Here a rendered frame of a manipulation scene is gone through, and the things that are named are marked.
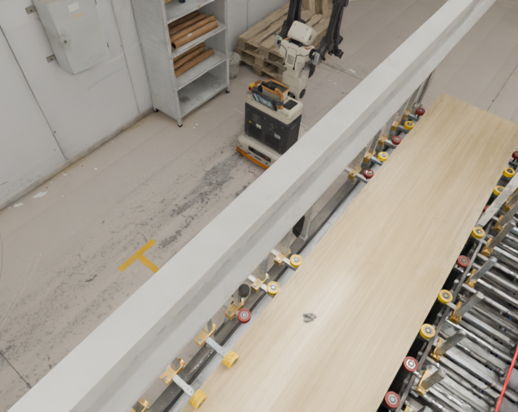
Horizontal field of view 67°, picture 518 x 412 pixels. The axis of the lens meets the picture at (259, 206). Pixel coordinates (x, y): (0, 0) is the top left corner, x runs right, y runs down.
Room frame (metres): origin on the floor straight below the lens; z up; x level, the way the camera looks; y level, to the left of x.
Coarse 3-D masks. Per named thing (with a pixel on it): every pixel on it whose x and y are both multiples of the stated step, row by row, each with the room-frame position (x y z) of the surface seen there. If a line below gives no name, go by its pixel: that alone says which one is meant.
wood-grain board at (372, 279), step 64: (448, 128) 2.71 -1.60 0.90; (512, 128) 2.77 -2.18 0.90; (384, 192) 1.92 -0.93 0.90; (448, 192) 1.97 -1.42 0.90; (320, 256) 1.33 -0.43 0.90; (384, 256) 1.37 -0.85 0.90; (448, 256) 1.40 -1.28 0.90; (256, 320) 0.87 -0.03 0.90; (320, 320) 0.90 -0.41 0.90; (384, 320) 0.92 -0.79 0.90; (256, 384) 0.52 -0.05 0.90; (320, 384) 0.54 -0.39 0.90; (384, 384) 0.57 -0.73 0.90
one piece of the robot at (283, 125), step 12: (252, 84) 3.13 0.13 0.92; (264, 84) 3.04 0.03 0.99; (252, 96) 3.10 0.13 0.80; (288, 96) 3.13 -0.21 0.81; (252, 108) 3.09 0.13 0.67; (264, 108) 3.01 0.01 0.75; (288, 108) 2.96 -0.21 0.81; (300, 108) 2.99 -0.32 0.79; (252, 120) 3.09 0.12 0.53; (264, 120) 3.01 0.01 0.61; (276, 120) 2.93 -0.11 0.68; (288, 120) 2.86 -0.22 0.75; (300, 120) 3.02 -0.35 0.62; (252, 132) 3.09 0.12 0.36; (264, 132) 3.00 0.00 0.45; (276, 132) 2.91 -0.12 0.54; (288, 132) 2.87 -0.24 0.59; (276, 144) 2.91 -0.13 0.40; (288, 144) 2.89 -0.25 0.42
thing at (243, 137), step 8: (304, 128) 3.31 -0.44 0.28; (240, 136) 3.12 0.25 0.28; (248, 136) 3.12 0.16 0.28; (240, 144) 3.08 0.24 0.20; (256, 144) 3.01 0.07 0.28; (264, 144) 3.02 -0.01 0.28; (240, 152) 3.07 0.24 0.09; (248, 152) 3.01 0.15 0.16; (264, 152) 2.91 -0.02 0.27; (272, 152) 2.91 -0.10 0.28; (256, 160) 2.95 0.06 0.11; (264, 160) 2.89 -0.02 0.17
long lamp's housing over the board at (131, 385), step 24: (480, 0) 1.73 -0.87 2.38; (408, 96) 1.09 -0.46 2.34; (384, 120) 0.95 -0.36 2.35; (360, 144) 0.83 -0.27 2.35; (336, 168) 0.72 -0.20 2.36; (312, 192) 0.63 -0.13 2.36; (288, 216) 0.55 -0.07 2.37; (264, 240) 0.47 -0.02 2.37; (240, 264) 0.41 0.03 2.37; (216, 288) 0.35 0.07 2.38; (192, 312) 0.29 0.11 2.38; (168, 336) 0.24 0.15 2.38; (192, 336) 0.26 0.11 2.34; (144, 360) 0.20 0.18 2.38; (168, 360) 0.21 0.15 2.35; (120, 384) 0.16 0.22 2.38; (144, 384) 0.17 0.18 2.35; (96, 408) 0.12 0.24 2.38; (120, 408) 0.13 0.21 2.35
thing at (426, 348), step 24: (480, 216) 2.21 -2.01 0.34; (504, 240) 1.77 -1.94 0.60; (480, 264) 1.47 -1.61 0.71; (504, 264) 1.55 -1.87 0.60; (456, 288) 1.20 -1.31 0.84; (480, 288) 1.34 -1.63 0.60; (504, 288) 1.35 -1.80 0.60; (432, 312) 1.20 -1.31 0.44; (504, 312) 1.17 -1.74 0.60; (480, 336) 0.94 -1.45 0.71; (504, 360) 0.84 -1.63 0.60; (408, 384) 0.59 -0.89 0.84; (456, 384) 0.64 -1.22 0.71; (480, 384) 0.65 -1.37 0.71; (384, 408) 0.53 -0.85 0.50; (432, 408) 0.51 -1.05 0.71; (456, 408) 0.51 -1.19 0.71
